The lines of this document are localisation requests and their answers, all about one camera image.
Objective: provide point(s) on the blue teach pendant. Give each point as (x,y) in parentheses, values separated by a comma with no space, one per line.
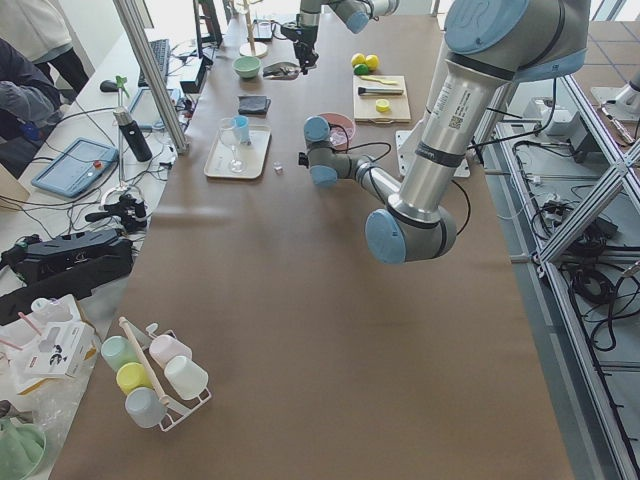
(76,168)

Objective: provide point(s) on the white product box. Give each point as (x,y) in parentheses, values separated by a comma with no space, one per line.
(56,354)

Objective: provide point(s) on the beige serving tray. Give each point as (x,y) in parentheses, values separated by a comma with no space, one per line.
(253,156)

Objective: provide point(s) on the black keyboard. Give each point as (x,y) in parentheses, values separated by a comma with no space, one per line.
(161,52)

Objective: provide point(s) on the green lime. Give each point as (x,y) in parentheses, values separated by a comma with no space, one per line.
(361,69)

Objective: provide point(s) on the standing person white shirt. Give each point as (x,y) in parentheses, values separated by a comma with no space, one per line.
(38,31)

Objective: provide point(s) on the yellow cup on rack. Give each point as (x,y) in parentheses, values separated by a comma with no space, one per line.
(131,376)

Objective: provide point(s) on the dark folded cloth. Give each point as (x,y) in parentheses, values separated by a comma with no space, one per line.
(253,105)

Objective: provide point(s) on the black thermos bottle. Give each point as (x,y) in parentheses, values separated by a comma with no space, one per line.
(132,134)

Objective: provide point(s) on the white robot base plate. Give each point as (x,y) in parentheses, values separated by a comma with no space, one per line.
(409,145)

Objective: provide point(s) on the black equipment case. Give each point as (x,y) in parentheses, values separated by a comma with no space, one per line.
(73,264)

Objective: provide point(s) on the green cup on rack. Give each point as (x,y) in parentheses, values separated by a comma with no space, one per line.
(117,351)

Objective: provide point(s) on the mint green bowl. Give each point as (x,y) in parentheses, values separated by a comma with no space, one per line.
(247,67)

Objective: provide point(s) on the steel ice scoop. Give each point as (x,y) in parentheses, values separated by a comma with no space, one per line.
(283,70)

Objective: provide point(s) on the pink cup on rack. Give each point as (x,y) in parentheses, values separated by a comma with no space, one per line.
(165,347)

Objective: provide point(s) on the clear wine glass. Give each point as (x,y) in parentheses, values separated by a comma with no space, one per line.
(228,138)

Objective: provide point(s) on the seated person dark jacket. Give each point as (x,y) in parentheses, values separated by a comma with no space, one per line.
(29,109)

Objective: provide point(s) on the black glass tray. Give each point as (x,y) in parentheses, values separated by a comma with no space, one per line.
(263,30)

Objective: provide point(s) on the steel muddler black tip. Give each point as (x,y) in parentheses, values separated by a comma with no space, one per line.
(371,91)

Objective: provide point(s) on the pink ice bowl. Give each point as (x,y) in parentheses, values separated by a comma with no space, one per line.
(342,129)

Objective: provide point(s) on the yellow lemon slice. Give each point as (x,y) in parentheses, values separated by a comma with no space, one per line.
(382,105)

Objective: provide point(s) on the white cup on rack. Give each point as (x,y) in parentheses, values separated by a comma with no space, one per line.
(186,377)

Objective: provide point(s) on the aluminium frame post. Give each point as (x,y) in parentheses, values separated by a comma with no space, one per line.
(132,24)

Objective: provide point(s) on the grey blue cup on rack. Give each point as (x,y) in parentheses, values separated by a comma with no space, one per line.
(144,407)

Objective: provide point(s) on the wooden cutting board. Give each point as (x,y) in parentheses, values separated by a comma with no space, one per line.
(364,107)

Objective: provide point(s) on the yellow plastic knife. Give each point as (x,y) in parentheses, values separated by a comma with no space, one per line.
(379,80)

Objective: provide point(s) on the green bowl with cloth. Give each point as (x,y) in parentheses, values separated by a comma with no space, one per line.
(23,443)

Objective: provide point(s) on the wooden rack handle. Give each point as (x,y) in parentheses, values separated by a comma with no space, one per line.
(156,385)

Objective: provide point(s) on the wooden glass stand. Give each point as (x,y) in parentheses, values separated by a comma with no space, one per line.
(251,47)

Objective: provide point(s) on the black computer mouse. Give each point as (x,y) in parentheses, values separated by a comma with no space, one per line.
(108,86)

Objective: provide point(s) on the white cup rack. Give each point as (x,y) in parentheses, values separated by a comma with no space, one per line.
(178,410)

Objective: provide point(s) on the blue plastic cup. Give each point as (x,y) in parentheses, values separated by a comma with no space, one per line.
(242,129)

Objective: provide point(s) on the clear ice cube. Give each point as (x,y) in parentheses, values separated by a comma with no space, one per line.
(278,168)

